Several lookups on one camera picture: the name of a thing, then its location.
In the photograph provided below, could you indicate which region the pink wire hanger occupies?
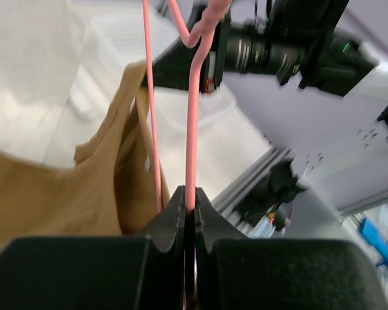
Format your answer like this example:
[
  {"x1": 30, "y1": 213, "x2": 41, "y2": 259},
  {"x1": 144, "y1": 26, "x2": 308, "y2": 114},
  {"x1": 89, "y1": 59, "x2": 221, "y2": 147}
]
[{"x1": 142, "y1": 0, "x2": 231, "y2": 212}]

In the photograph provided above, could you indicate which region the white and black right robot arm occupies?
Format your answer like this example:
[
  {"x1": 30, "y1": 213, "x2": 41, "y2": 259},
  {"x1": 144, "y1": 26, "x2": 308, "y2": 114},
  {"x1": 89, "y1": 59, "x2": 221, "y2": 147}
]
[{"x1": 143, "y1": 1, "x2": 388, "y2": 233}]

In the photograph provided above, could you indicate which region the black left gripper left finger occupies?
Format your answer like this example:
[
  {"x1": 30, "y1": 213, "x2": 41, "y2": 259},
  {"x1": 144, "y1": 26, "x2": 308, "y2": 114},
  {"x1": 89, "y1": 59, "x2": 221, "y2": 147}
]
[{"x1": 0, "y1": 187, "x2": 185, "y2": 309}]

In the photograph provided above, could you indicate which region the aluminium mounting rail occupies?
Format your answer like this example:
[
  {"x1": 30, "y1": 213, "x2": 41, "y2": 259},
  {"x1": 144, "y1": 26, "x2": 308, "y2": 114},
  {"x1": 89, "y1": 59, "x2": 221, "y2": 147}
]
[{"x1": 213, "y1": 142, "x2": 388, "y2": 238}]

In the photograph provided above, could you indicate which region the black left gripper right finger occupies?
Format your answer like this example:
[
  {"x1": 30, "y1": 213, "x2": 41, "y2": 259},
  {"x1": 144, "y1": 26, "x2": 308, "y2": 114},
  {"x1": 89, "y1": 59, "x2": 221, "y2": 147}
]
[{"x1": 195, "y1": 189, "x2": 388, "y2": 309}]

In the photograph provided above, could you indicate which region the tan tank top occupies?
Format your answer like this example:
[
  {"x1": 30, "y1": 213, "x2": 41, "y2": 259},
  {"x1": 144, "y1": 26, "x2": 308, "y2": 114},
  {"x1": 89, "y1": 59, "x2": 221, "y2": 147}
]
[{"x1": 0, "y1": 61, "x2": 157, "y2": 250}]

